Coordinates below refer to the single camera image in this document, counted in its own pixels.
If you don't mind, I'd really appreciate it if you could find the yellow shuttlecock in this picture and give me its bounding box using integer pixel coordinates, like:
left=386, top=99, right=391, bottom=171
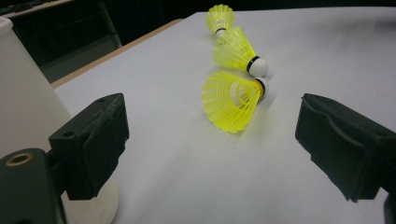
left=212, top=26, right=269, bottom=78
left=201, top=70, right=270, bottom=134
left=205, top=4, right=235, bottom=35

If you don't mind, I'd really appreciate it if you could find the white plastic bin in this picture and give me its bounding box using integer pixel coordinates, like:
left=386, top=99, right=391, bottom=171
left=0, top=17, right=120, bottom=224

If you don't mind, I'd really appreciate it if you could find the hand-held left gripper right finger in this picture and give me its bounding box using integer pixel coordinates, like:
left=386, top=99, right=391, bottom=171
left=294, top=92, right=396, bottom=203

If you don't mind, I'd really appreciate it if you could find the wooden table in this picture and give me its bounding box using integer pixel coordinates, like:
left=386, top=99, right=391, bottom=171
left=50, top=18, right=185, bottom=90

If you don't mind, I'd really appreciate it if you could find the white board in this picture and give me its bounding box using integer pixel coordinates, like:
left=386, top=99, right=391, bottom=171
left=54, top=7, right=396, bottom=224

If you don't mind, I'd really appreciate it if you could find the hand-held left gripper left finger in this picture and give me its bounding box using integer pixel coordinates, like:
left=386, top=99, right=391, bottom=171
left=49, top=92, right=130, bottom=201

